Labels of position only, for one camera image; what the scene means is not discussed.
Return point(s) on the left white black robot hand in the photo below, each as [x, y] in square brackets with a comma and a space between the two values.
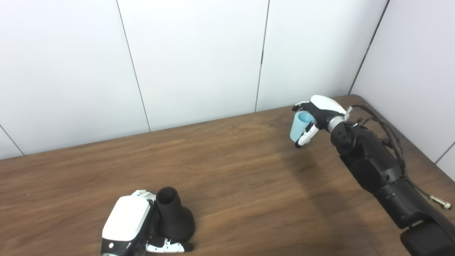
[124, 220]

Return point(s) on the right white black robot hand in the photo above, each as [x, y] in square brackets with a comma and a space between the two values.
[325, 108]

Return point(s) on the light blue cylinder cup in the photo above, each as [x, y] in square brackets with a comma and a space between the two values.
[299, 126]

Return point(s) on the black funnel-shaped vase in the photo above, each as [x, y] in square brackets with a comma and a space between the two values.
[174, 217]

